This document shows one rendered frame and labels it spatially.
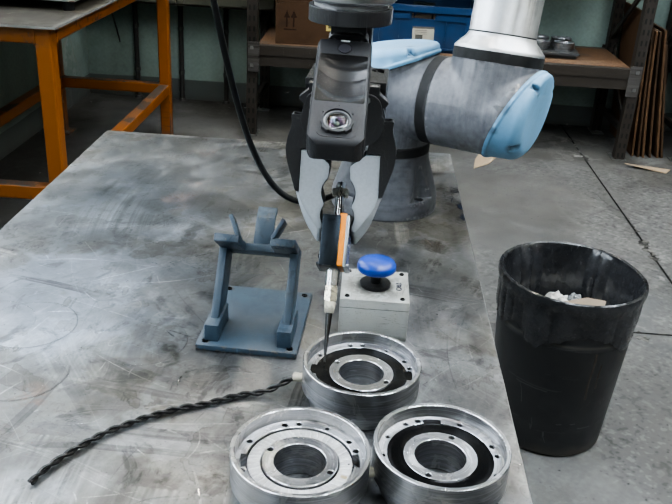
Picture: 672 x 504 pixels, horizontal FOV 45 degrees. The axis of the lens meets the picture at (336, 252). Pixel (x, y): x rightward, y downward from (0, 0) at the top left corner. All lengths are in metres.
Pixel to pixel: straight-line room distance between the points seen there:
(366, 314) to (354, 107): 0.25
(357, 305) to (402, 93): 0.35
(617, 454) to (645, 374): 0.41
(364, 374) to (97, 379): 0.24
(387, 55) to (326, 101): 0.43
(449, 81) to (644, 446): 1.34
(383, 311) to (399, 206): 0.32
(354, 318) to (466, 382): 0.13
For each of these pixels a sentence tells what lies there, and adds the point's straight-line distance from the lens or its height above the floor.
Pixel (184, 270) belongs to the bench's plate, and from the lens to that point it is 0.97.
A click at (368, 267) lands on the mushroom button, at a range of 0.82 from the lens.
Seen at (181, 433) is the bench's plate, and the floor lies 0.80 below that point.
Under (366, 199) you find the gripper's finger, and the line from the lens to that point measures 0.73.
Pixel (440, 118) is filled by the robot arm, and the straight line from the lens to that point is 1.05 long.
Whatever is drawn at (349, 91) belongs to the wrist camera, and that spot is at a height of 1.07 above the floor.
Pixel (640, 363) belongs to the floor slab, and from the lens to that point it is 2.52.
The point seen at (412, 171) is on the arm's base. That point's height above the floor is 0.87.
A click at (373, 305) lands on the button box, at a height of 0.84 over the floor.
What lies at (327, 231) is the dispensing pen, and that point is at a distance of 0.73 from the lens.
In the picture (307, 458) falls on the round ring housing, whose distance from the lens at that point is 0.66.
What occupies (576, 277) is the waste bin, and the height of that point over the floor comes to 0.35.
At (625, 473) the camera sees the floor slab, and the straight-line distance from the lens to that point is 2.08.
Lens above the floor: 1.23
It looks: 25 degrees down
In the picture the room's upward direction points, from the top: 3 degrees clockwise
